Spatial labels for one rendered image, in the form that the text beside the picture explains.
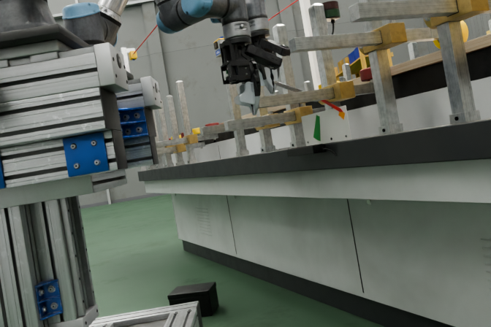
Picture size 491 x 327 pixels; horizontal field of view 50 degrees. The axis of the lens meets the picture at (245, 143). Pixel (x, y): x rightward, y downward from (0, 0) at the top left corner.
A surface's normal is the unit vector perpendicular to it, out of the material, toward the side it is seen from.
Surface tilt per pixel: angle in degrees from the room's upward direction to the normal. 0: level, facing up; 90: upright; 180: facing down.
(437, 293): 90
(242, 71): 90
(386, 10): 90
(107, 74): 90
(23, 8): 72
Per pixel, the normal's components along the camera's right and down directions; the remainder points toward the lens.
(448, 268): -0.91, 0.15
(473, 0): 0.39, -0.08
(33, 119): 0.00, -0.02
